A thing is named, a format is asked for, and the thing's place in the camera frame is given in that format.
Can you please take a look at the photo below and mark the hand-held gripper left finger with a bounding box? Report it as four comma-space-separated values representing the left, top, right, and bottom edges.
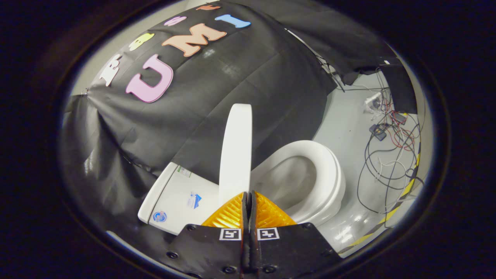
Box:
165, 191, 250, 279

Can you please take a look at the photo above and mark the white toilet seat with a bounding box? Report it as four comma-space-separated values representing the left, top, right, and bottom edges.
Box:
251, 140, 346, 223

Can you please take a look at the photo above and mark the small black electronics box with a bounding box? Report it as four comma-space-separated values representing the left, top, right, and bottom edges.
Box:
369, 124, 388, 141

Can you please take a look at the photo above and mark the white toilet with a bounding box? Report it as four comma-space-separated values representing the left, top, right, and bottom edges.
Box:
138, 155, 346, 236

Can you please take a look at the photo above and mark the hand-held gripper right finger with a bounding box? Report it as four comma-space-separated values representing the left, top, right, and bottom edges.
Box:
248, 190, 344, 279

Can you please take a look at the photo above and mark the flat black panel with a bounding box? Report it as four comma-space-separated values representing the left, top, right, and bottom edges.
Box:
379, 64, 419, 115

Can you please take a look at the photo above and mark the white toilet lid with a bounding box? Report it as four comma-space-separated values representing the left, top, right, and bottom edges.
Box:
219, 103, 253, 208

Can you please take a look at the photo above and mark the yellow black floor tape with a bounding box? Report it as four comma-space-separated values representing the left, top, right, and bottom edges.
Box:
340, 153, 424, 254

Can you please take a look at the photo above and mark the small white device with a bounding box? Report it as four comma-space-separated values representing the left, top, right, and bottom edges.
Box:
364, 92, 383, 110

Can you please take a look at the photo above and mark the black backdrop cloth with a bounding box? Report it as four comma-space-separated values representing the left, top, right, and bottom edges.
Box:
60, 0, 390, 248

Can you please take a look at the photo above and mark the tangle of thin cables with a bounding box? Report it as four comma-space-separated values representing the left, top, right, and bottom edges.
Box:
356, 70, 425, 218

